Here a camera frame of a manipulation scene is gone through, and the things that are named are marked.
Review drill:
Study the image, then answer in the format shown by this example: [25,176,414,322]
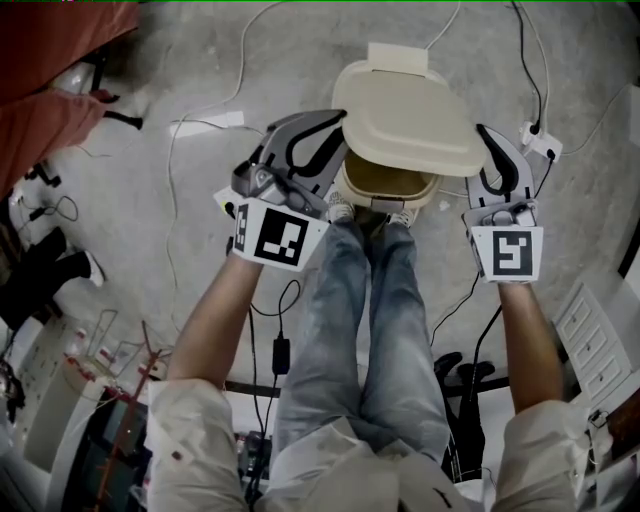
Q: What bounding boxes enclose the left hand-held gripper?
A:
[213,108,350,274]

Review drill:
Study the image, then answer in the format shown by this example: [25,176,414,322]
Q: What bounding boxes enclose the pink cloth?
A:
[0,0,142,189]

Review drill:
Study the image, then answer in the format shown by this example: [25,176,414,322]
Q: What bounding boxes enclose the person's right forearm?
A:
[497,280,566,416]

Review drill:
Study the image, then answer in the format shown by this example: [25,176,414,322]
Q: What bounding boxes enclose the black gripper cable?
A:
[247,279,304,501]
[469,303,504,401]

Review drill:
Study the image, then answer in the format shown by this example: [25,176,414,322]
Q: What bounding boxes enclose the person's left forearm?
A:
[167,252,266,396]

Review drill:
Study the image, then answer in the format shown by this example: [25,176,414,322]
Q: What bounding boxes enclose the person's blue jeans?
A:
[272,217,451,461]

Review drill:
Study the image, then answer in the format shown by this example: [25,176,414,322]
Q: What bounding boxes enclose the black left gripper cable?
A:
[247,279,304,501]

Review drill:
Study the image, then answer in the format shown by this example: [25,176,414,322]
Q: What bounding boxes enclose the long white cable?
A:
[166,0,281,334]

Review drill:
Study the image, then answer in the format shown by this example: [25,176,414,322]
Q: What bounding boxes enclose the white power strip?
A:
[518,119,565,164]

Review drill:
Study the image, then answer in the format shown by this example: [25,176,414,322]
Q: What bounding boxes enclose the wooden coat rack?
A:
[97,319,174,501]

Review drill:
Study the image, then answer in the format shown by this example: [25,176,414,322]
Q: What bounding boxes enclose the person's white shirt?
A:
[147,379,616,512]

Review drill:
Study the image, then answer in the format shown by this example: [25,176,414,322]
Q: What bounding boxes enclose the black power adapter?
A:
[272,337,292,376]

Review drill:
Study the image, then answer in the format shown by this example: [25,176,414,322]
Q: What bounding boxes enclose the person's right shoe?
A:
[387,207,419,229]

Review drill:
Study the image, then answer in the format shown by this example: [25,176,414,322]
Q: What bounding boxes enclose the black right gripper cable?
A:
[469,303,504,401]

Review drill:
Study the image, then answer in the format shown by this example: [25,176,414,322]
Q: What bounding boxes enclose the person's left shoe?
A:
[327,189,356,224]

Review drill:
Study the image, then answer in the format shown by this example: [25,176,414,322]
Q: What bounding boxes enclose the black power cable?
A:
[510,0,544,135]

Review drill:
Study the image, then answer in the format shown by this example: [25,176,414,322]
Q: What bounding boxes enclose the black swivel chair base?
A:
[433,351,511,481]

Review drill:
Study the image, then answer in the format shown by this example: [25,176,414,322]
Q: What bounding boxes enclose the white drawer cabinet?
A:
[552,279,635,401]

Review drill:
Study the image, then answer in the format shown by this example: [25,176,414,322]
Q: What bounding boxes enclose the person's shoe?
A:
[387,207,419,229]
[327,189,356,224]

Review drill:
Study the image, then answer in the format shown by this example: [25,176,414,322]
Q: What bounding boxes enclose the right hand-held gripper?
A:
[461,123,546,285]

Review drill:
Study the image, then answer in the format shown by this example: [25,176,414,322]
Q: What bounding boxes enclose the beige plastic bin lid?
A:
[331,59,488,179]

